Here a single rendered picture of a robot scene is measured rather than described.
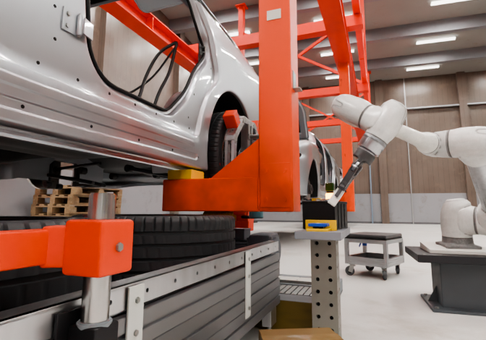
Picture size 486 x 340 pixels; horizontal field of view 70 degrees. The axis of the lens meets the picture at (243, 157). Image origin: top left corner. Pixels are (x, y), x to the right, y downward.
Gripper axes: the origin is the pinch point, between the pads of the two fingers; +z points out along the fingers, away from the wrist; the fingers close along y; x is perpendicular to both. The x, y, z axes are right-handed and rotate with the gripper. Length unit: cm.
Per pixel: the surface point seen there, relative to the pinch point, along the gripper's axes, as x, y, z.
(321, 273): -10.7, 9.4, 28.6
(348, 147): 75, 436, -66
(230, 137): 74, 48, 6
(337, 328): -27, 9, 42
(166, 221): 36, -36, 37
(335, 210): -1.7, 10.2, 4.8
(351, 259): -19, 172, 40
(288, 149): 30.6, 16.1, -5.7
